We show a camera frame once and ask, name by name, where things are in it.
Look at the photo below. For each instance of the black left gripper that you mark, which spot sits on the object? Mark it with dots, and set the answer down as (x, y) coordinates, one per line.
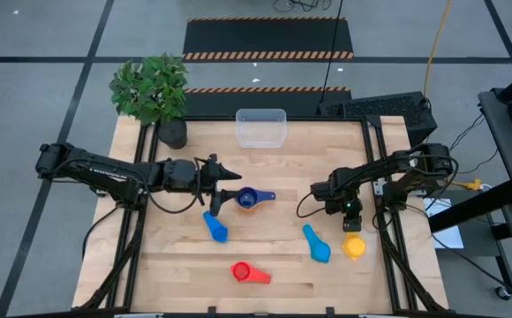
(181, 176)

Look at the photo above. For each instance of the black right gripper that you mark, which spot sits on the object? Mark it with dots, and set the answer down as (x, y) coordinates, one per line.
(335, 192)

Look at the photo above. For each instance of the yellow measuring cup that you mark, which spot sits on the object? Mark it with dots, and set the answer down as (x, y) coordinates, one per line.
(354, 247)

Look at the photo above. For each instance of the dark blue measuring cup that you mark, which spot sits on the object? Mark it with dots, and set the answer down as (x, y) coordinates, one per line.
(262, 194)

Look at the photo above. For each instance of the light blue measuring cup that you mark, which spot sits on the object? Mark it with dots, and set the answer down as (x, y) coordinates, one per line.
(320, 252)

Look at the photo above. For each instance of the small blue measuring cup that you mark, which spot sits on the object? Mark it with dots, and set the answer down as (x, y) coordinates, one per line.
(218, 232)

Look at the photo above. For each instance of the red measuring cup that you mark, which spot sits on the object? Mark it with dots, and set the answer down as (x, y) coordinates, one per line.
(240, 271)

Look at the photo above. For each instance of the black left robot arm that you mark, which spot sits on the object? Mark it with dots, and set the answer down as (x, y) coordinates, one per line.
(106, 172)

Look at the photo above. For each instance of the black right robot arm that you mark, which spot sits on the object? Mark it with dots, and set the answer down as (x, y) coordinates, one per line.
(384, 165)

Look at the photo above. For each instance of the clear plastic basket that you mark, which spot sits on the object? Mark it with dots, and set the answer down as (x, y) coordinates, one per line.
(260, 132)

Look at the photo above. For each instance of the hazard-striped black floor mat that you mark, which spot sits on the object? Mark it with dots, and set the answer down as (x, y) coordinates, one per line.
(265, 37)
(260, 103)

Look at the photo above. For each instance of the white paper sheet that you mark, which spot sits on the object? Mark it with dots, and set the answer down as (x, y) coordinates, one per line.
(448, 234)

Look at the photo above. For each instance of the potted green plant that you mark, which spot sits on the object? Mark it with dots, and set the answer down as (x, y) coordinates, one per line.
(150, 88)

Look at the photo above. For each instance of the yellow power plug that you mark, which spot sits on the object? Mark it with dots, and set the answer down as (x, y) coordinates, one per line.
(473, 184)

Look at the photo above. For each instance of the black caster wheel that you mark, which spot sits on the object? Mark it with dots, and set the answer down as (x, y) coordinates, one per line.
(502, 293)

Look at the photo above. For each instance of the dark side desk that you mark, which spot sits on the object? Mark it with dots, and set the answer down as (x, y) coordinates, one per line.
(507, 154)

